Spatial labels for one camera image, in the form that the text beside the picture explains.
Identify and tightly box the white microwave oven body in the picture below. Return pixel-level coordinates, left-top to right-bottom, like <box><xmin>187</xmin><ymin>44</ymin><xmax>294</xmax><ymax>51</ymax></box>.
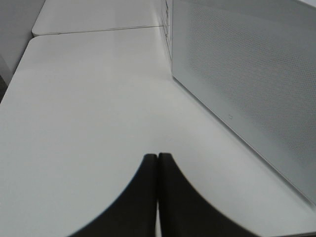
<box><xmin>158</xmin><ymin>0</ymin><xmax>173</xmax><ymax>60</ymax></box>

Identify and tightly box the white microwave door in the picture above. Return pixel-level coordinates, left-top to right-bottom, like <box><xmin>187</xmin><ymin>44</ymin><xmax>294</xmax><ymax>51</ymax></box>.
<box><xmin>169</xmin><ymin>0</ymin><xmax>316</xmax><ymax>202</ymax></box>

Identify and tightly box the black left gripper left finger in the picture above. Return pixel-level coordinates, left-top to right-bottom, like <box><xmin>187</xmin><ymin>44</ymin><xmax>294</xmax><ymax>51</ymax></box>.
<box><xmin>71</xmin><ymin>154</ymin><xmax>158</xmax><ymax>237</ymax></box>

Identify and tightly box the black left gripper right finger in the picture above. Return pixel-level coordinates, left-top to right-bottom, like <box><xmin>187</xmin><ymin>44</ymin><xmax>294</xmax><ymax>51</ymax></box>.
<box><xmin>158</xmin><ymin>153</ymin><xmax>254</xmax><ymax>237</ymax></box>

